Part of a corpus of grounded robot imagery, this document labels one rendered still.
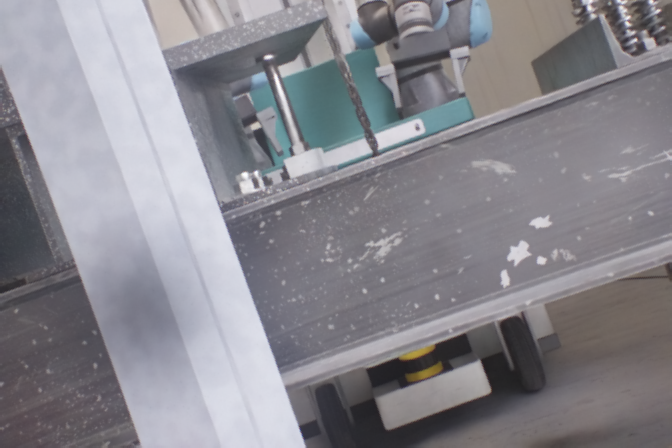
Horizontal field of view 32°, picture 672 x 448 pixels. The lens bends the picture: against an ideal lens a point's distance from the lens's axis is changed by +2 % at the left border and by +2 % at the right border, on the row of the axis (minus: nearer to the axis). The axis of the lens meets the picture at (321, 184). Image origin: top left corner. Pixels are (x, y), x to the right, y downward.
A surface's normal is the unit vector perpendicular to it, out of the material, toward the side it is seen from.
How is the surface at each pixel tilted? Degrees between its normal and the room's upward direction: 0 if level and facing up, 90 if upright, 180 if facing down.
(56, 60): 90
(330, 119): 90
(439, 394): 90
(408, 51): 67
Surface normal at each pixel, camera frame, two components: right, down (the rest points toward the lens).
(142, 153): 0.12, -0.04
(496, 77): -0.08, 0.04
